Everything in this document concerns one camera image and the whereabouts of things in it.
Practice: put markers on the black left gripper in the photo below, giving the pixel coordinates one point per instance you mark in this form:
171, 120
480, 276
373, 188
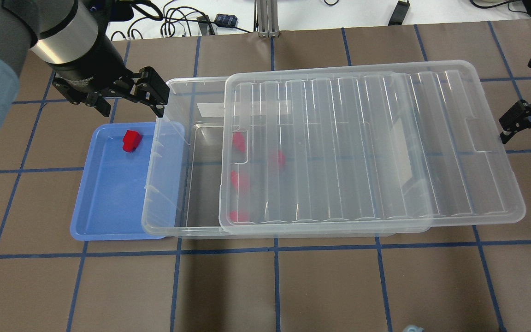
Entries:
91, 62

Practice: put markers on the red block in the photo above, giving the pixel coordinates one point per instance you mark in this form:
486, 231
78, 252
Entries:
131, 140
239, 217
278, 159
240, 181
239, 141

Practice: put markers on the aluminium frame post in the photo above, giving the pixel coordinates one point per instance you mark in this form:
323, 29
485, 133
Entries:
266, 18

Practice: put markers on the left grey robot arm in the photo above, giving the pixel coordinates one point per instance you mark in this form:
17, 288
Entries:
70, 37

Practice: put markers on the clear plastic box lid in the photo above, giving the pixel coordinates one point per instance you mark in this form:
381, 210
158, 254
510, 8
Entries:
471, 180

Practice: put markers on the black power adapter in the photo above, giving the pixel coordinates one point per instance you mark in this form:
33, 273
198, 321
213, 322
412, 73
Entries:
399, 13

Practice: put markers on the blue plastic tray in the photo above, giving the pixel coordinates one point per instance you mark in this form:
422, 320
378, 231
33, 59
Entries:
131, 196

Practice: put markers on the clear plastic storage box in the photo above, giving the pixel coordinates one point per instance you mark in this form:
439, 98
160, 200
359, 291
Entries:
201, 161

